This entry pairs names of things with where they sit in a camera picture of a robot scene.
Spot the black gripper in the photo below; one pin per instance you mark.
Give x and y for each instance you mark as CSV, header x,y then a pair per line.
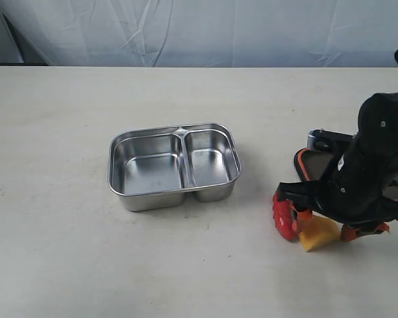
x,y
350,190

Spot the yellow toy cheese wedge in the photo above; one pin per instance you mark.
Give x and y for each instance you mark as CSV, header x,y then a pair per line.
x,y
318,232

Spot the red toy sausage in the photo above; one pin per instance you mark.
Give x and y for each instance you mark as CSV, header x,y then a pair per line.
x,y
283,218

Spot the dark transparent lunchbox lid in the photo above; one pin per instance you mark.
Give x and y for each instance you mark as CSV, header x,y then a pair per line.
x,y
310,165

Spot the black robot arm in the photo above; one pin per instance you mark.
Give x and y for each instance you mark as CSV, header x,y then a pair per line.
x,y
378,117

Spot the stainless steel two-compartment lunchbox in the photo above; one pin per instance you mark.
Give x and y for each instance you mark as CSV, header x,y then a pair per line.
x,y
157,168

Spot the white backdrop cloth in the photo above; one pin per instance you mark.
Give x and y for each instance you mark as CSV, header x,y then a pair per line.
x,y
206,34

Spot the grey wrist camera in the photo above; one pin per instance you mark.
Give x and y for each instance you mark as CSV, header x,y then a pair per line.
x,y
330,142

